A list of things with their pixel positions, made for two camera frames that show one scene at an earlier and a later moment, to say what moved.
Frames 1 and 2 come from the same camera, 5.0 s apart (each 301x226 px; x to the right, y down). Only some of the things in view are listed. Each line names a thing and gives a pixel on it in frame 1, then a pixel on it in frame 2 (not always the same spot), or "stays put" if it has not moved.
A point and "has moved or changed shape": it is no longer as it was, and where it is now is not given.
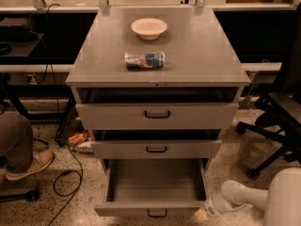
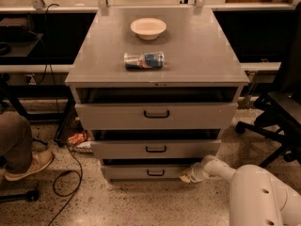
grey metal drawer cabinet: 156,87 stays put
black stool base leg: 32,195 stays put
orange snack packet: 77,138 stays put
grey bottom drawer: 153,187 has moved or changed shape
